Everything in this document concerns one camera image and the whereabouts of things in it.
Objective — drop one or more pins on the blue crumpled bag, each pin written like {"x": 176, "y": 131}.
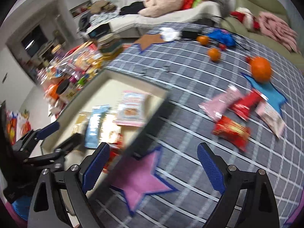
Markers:
{"x": 223, "y": 37}

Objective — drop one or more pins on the small tangerine far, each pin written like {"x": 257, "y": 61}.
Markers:
{"x": 203, "y": 40}

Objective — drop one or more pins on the black lid jar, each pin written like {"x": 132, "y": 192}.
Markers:
{"x": 66, "y": 91}

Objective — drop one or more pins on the blue felt star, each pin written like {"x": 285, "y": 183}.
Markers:
{"x": 274, "y": 97}

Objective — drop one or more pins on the large orange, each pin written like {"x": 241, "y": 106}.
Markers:
{"x": 261, "y": 69}

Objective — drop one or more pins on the yellow pastry packet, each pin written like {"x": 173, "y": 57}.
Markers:
{"x": 110, "y": 132}

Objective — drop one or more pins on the pink cranberry cookie packet front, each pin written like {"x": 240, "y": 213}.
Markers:
{"x": 131, "y": 109}

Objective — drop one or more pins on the red white plush toy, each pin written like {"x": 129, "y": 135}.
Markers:
{"x": 245, "y": 16}

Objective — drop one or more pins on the long red snack packet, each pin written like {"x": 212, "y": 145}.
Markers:
{"x": 244, "y": 105}

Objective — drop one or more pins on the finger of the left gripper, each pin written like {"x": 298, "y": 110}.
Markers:
{"x": 47, "y": 131}
{"x": 69, "y": 144}

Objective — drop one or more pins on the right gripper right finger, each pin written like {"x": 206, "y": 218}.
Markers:
{"x": 214, "y": 166}

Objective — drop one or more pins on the stacked jar with lid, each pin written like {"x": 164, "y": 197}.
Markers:
{"x": 110, "y": 46}

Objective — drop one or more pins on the small red cherry tomato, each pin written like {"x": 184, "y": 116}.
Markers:
{"x": 222, "y": 46}

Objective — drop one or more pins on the gold snack packet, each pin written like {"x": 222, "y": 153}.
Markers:
{"x": 81, "y": 123}

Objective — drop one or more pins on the pink cranberry cookie packet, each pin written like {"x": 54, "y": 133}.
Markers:
{"x": 271, "y": 117}
{"x": 131, "y": 109}

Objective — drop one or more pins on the dark green tray box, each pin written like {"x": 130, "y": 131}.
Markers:
{"x": 107, "y": 89}

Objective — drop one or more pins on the small tangerine near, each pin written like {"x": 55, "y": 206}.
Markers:
{"x": 214, "y": 54}

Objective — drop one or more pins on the white sofa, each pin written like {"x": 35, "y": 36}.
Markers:
{"x": 132, "y": 17}

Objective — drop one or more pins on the pink felt star near tray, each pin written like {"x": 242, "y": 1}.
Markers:
{"x": 138, "y": 179}

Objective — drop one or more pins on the white crumpled tissue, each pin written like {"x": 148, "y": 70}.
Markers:
{"x": 169, "y": 34}

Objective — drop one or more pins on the plain pink snack packet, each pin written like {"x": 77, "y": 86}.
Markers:
{"x": 216, "y": 107}

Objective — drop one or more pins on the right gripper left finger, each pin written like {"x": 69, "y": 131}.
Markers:
{"x": 92, "y": 166}

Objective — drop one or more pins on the small tangerine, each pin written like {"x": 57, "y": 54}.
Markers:
{"x": 214, "y": 54}
{"x": 203, "y": 40}

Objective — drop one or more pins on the pile of snack bags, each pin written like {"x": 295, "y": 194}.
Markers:
{"x": 79, "y": 65}

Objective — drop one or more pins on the pink cranberry cookie packet back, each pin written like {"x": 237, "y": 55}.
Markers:
{"x": 271, "y": 117}

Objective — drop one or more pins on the pink folded blanket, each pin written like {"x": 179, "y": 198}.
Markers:
{"x": 279, "y": 30}

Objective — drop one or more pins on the red snack packet low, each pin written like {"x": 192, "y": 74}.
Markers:
{"x": 115, "y": 150}

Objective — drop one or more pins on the beige fluffy coat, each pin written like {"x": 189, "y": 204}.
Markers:
{"x": 157, "y": 8}

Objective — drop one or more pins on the green armchair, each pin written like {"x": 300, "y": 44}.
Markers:
{"x": 275, "y": 7}

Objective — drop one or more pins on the light blue snack packet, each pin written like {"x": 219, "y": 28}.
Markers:
{"x": 93, "y": 130}

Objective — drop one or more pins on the red chinese snack packet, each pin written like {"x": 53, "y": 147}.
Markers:
{"x": 233, "y": 132}

